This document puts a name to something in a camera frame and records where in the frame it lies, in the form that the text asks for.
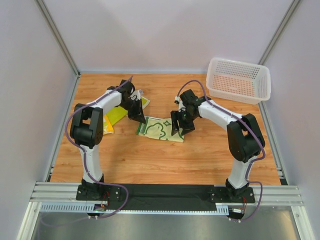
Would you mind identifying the green patterned towel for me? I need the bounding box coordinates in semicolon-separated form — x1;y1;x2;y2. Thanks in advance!
136;116;184;143

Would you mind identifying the left aluminium frame post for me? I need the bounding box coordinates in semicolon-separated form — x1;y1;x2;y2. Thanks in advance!
35;0;81;77

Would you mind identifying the white perforated plastic basket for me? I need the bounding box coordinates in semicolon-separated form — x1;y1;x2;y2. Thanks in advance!
206;57;271;105

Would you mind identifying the aluminium front rail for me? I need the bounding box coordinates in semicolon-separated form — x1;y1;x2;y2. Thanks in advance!
30;182;304;207

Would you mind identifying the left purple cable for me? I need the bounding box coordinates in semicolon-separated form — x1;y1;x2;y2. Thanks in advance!
64;75;130;220

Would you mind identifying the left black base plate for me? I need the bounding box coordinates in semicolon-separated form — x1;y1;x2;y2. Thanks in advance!
75;184;126;202

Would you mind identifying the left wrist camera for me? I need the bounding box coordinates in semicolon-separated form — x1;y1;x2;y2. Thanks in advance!
130;89;144;101

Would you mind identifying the right aluminium frame post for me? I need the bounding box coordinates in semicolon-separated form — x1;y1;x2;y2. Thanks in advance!
258;0;303;65

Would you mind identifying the black cloth strip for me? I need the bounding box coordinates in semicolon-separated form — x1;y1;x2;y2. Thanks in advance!
122;184;217;212

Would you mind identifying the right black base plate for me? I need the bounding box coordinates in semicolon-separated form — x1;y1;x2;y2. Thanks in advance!
209;186;256;204

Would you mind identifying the yellow green towel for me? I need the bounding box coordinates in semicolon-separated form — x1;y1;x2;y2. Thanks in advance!
102;95;152;135

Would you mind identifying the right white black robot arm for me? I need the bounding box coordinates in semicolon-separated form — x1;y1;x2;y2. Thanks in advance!
170;89;266;198

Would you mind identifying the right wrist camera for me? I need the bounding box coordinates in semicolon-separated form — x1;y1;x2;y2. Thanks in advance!
174;95;180;104

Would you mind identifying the grey slotted cable duct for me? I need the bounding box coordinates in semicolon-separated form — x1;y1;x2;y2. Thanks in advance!
39;202;229;216

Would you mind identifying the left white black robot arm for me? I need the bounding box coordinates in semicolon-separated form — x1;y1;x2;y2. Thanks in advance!
66;77;146;194

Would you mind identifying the aluminium frame post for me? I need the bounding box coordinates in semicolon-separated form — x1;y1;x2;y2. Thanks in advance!
35;0;81;77
258;0;303;65

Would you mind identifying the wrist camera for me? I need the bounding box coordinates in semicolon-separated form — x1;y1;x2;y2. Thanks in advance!
174;95;180;104
130;89;144;101

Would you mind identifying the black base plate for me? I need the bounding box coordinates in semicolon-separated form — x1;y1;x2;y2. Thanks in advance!
209;186;256;204
75;184;126;202

